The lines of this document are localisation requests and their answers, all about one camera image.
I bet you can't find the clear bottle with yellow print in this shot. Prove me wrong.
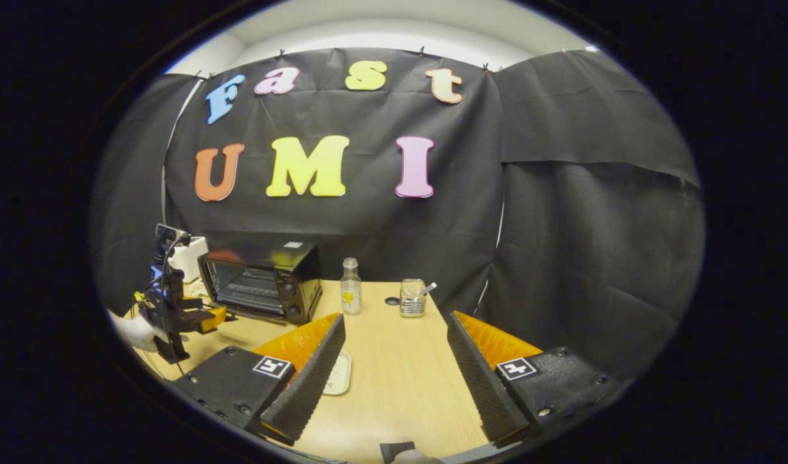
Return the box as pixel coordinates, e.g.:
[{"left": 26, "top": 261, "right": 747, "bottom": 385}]
[{"left": 340, "top": 258, "right": 362, "bottom": 316}]

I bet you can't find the black electric oven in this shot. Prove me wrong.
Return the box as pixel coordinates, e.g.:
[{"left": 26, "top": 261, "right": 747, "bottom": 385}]
[{"left": 197, "top": 242, "right": 322, "bottom": 325}]

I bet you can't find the cream rectangular plate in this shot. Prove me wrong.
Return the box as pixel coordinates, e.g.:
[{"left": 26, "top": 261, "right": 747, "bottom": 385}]
[{"left": 322, "top": 351, "right": 353, "bottom": 396}]

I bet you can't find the wire mesh holder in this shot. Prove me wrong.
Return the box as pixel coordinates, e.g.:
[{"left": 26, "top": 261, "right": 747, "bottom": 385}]
[{"left": 400, "top": 278, "right": 427, "bottom": 318}]

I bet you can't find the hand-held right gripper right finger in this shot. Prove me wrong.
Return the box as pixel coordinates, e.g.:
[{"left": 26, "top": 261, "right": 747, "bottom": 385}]
[{"left": 447, "top": 311, "right": 620, "bottom": 449}]

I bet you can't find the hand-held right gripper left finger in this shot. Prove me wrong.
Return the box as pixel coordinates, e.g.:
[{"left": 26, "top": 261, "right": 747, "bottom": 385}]
[{"left": 168, "top": 314, "right": 346, "bottom": 445}]

